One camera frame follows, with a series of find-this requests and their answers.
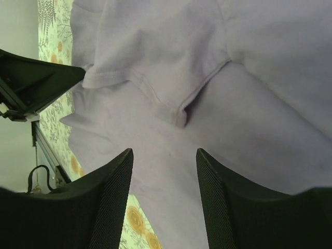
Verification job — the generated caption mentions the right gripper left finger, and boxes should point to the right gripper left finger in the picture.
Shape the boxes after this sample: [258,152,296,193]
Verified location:
[1,149,133,249]

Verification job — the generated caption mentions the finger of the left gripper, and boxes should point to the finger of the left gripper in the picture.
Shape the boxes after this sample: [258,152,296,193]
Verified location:
[1,50,86,116]

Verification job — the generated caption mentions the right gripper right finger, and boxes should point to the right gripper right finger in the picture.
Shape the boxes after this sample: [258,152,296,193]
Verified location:
[196,148,331,249]

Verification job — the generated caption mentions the purple t shirt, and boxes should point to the purple t shirt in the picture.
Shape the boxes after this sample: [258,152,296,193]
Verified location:
[62,1,331,248]

